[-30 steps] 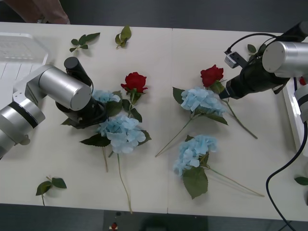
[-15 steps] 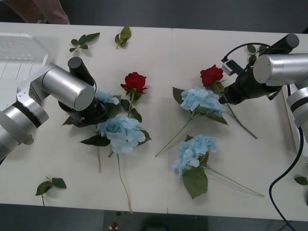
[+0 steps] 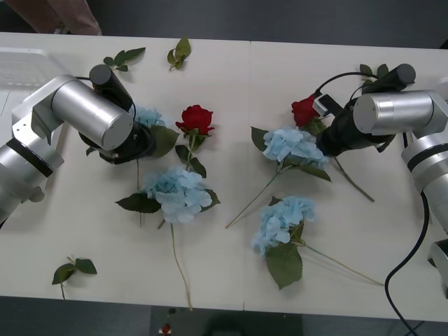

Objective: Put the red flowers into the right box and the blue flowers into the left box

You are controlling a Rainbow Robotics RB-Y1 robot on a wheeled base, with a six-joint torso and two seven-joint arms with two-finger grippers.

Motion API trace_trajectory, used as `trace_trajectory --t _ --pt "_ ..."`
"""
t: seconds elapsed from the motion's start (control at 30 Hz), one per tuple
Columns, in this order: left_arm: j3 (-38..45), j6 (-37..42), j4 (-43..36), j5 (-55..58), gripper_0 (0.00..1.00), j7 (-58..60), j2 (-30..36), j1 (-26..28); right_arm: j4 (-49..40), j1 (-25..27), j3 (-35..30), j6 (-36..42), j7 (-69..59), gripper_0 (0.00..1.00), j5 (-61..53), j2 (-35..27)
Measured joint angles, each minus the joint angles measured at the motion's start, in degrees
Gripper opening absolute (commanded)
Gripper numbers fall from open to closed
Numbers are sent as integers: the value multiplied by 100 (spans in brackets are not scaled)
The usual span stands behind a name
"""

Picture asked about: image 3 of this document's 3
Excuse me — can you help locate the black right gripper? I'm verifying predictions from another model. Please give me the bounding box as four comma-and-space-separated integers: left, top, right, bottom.
316, 127, 351, 158

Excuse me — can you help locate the red rose with green stem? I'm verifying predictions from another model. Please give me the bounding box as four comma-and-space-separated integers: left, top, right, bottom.
174, 104, 216, 179
291, 94, 375, 203

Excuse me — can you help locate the pale blue flower with stem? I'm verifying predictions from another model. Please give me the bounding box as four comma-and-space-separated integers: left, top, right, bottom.
225, 125, 333, 230
134, 104, 180, 228
115, 166, 221, 312
251, 195, 386, 291

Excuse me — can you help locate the loose green leaf twig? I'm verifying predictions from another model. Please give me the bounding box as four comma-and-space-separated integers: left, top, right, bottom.
102, 47, 147, 74
51, 255, 98, 301
359, 63, 390, 88

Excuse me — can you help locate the loose green leaf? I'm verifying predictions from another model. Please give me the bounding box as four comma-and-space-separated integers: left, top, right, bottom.
167, 36, 192, 73

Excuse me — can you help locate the small red object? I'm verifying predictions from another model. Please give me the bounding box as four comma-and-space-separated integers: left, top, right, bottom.
158, 307, 176, 334

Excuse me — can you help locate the person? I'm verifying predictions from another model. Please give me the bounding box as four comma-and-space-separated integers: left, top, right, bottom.
6, 0, 103, 36

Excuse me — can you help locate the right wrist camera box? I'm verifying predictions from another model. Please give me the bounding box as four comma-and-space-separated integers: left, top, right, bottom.
313, 93, 339, 117

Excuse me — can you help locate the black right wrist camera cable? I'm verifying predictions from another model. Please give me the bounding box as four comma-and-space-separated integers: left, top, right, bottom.
314, 71, 379, 101

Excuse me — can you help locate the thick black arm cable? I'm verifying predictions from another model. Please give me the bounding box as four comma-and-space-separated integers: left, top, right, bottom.
384, 191, 448, 336

